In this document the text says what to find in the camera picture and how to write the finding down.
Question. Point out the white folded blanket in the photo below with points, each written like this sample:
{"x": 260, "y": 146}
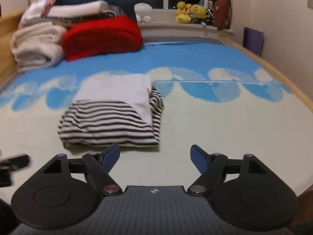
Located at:
{"x": 37, "y": 46}

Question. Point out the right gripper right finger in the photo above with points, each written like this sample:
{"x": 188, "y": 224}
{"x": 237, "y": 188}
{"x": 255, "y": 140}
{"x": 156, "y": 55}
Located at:
{"x": 215, "y": 167}

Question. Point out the purple box by wall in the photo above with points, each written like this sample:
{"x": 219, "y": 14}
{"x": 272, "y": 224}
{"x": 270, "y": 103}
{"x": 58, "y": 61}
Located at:
{"x": 253, "y": 40}

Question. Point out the yellow plush toy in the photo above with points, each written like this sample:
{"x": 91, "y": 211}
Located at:
{"x": 182, "y": 13}
{"x": 197, "y": 12}

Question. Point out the white round plush toy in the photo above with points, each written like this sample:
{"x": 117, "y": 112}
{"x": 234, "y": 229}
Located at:
{"x": 143, "y": 12}

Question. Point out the dark red plush pillow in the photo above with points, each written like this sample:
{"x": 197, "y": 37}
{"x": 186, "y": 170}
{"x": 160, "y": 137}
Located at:
{"x": 222, "y": 11}

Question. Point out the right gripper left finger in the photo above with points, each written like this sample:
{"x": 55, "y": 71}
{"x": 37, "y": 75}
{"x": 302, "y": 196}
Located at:
{"x": 84, "y": 176}

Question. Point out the white folded towel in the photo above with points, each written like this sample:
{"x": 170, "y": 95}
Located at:
{"x": 75, "y": 11}

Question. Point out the pink white cloth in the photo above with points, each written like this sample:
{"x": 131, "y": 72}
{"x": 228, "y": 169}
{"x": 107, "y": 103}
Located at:
{"x": 36, "y": 10}

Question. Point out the black white striped garment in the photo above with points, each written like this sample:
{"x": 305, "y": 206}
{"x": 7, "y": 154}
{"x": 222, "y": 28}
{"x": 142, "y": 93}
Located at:
{"x": 124, "y": 109}

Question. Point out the red folded blanket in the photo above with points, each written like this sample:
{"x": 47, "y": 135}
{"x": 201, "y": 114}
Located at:
{"x": 103, "y": 36}

